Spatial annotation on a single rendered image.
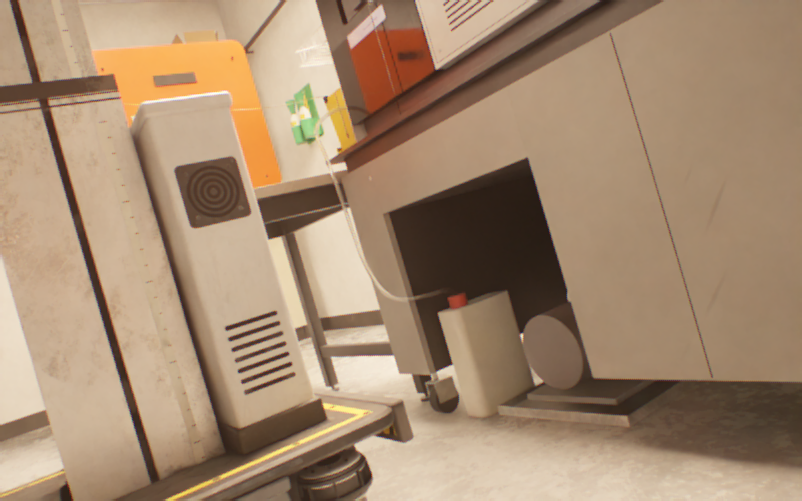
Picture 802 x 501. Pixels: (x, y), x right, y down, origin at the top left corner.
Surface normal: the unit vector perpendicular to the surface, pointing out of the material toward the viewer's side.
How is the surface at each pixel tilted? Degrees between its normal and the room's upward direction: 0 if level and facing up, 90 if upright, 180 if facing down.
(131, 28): 90
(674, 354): 90
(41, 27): 90
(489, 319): 90
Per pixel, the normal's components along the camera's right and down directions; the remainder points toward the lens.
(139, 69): 0.51, -0.15
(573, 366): -0.81, 0.24
